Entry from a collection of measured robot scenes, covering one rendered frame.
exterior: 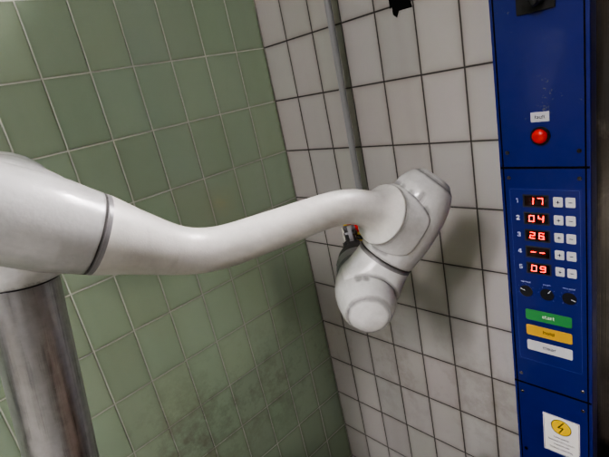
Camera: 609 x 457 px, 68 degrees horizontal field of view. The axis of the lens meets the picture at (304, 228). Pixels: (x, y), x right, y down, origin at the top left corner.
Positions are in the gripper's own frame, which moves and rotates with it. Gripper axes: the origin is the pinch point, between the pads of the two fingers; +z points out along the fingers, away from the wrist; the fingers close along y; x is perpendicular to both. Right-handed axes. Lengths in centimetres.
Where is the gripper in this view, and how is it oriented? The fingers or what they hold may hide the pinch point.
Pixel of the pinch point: (349, 233)
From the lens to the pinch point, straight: 113.7
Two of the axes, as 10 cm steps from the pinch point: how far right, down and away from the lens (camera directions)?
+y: 2.0, 9.3, 3.1
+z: 0.1, -3.1, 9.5
